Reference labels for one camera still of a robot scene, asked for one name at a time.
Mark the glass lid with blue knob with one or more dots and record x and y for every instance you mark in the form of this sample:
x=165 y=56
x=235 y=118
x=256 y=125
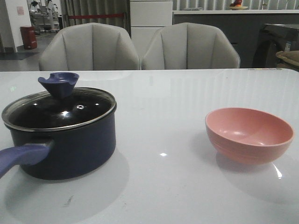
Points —
x=61 y=106

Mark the pink bowl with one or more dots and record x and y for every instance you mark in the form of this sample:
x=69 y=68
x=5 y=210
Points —
x=248 y=136

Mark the grey armchair right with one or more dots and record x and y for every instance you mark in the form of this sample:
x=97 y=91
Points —
x=188 y=46

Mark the grey armchair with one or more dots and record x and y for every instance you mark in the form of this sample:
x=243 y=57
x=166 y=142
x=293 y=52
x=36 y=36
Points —
x=90 y=46
x=188 y=46

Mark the grey armchair left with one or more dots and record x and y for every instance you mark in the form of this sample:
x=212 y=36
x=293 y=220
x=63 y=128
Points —
x=90 y=46

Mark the white refrigerator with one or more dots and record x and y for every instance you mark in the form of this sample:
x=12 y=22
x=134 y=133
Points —
x=146 y=17

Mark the dark blue saucepan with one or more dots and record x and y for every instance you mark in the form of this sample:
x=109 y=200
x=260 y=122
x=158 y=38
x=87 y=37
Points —
x=61 y=155

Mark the red barrier belt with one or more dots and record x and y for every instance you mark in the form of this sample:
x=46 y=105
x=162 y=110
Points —
x=98 y=16

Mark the grey curtain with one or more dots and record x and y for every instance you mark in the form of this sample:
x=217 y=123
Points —
x=94 y=7

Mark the fruit plate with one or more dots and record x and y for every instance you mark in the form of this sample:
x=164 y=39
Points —
x=237 y=5

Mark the red bin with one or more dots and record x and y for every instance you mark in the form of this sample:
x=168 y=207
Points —
x=28 y=37

